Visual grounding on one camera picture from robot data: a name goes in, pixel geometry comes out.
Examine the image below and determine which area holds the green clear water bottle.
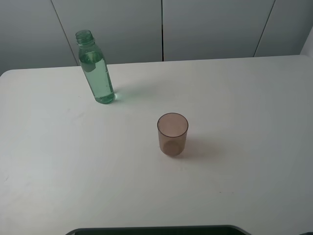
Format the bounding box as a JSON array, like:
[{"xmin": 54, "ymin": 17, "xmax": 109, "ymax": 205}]
[{"xmin": 75, "ymin": 30, "xmax": 115, "ymax": 104}]

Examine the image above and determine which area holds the pink translucent plastic cup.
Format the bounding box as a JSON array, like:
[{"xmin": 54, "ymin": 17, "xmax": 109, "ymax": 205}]
[{"xmin": 157, "ymin": 113, "xmax": 189, "ymax": 157}]

